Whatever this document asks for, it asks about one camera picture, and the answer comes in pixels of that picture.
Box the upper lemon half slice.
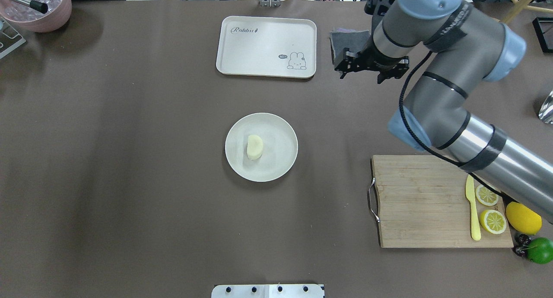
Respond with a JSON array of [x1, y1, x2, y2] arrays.
[[475, 184, 500, 207]]

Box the yellow plastic knife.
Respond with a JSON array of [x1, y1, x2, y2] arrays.
[[464, 175, 481, 241]]

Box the bamboo cutting board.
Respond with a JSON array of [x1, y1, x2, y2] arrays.
[[371, 155, 513, 248]]

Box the steel scoop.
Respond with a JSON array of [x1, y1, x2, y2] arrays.
[[537, 91, 553, 124]]

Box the green lime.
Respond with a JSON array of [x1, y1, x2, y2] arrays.
[[527, 238, 553, 264]]

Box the steel muddler in bowl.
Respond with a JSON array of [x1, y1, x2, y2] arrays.
[[8, 0, 49, 13]]

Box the white wire cup rack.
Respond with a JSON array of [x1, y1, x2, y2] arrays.
[[0, 17, 26, 59]]

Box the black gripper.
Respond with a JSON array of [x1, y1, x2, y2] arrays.
[[334, 0, 410, 84]]

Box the round cream plate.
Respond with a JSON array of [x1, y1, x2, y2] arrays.
[[225, 113, 299, 182]]

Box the whole yellow lemon near lime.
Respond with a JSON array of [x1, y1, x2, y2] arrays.
[[505, 202, 543, 235]]

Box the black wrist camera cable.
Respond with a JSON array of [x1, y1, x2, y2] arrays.
[[398, 51, 504, 195]]

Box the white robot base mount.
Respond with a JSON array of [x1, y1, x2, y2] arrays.
[[211, 283, 325, 298]]

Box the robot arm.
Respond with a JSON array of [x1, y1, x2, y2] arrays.
[[331, 0, 553, 222]]

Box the wooden cup tree stand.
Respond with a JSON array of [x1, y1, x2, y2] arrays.
[[499, 0, 553, 24]]

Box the cream rabbit serving tray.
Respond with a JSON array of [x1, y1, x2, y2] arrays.
[[216, 16, 317, 79]]

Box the white steamed bun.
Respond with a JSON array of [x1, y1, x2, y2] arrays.
[[246, 134, 264, 160]]

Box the lower lemon half slice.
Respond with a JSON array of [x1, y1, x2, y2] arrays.
[[479, 209, 508, 235]]

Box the grey folded cloth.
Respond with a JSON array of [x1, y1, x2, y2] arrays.
[[330, 29, 371, 65]]

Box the lemon half slice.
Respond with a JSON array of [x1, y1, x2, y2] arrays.
[[479, 209, 508, 235], [475, 184, 500, 207]]

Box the dark cherries beside lime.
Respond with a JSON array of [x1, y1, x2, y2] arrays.
[[512, 233, 533, 257]]

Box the pink bowl with ice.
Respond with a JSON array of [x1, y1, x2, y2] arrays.
[[0, 0, 72, 33]]

